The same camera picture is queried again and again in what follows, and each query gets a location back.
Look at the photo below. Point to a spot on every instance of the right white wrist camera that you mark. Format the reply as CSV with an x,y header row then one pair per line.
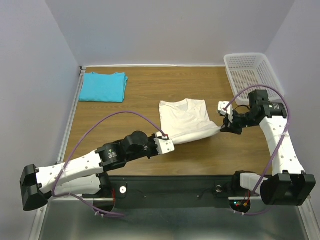
x,y
225,109

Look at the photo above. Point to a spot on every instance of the white t shirt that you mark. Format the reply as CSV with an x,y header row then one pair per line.
x,y
186,121

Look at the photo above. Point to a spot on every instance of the white plastic basket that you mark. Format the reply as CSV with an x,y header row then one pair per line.
x,y
249,69

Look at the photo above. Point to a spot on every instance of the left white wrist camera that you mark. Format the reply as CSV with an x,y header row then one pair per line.
x,y
164,144

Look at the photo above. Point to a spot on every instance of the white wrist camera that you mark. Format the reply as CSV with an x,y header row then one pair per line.
x,y
164,144
225,109

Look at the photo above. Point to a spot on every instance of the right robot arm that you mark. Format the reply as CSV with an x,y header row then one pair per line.
x,y
289,184

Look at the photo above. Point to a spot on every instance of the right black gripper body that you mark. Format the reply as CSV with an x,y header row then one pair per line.
x,y
240,121

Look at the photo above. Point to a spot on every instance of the electronics board with leds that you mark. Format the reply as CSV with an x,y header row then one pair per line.
x,y
240,204

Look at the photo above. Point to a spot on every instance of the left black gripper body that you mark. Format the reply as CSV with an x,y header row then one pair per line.
x,y
152,148

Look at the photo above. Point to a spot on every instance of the left table edge rail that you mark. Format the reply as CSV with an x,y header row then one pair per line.
x,y
62,151

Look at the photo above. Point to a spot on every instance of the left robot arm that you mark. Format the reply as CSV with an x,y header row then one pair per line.
x,y
38,184

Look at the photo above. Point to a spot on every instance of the folded blue t shirt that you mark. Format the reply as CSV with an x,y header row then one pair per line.
x,y
105,88

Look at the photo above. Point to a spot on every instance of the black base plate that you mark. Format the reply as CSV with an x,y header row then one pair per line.
x,y
164,192

